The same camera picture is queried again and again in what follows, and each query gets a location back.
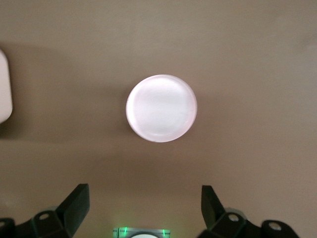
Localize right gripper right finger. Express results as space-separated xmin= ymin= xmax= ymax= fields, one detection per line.
xmin=199 ymin=184 xmax=302 ymax=238

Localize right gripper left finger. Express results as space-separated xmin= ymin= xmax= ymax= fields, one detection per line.
xmin=0 ymin=183 xmax=90 ymax=238

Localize white lidded box grey latches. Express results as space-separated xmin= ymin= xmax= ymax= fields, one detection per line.
xmin=0 ymin=48 xmax=13 ymax=126

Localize pale pink round plate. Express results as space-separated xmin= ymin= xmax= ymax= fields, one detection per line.
xmin=125 ymin=73 xmax=198 ymax=143

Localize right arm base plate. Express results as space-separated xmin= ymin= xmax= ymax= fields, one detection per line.
xmin=112 ymin=227 xmax=171 ymax=238

